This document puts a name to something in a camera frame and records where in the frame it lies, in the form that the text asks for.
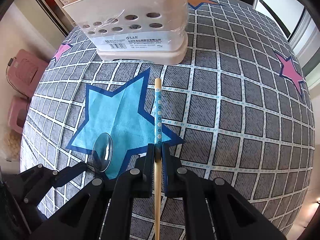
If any clear grey plastic spoon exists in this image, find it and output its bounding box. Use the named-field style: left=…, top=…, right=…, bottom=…
left=92, top=133, right=113, bottom=173

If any grey checkered star tablecloth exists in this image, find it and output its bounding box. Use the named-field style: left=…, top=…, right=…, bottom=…
left=20, top=0, right=315, bottom=234

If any beige plastic utensil holder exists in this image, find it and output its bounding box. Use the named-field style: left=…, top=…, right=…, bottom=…
left=63, top=0, right=188, bottom=65

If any white refrigerator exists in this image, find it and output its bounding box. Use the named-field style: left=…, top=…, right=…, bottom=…
left=254, top=0, right=310, bottom=41

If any blue patterned bamboo chopstick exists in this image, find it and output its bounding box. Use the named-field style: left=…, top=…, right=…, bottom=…
left=154, top=78, right=162, bottom=240

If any pink stool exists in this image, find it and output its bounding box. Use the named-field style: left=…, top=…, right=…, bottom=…
left=6, top=49, right=48, bottom=98

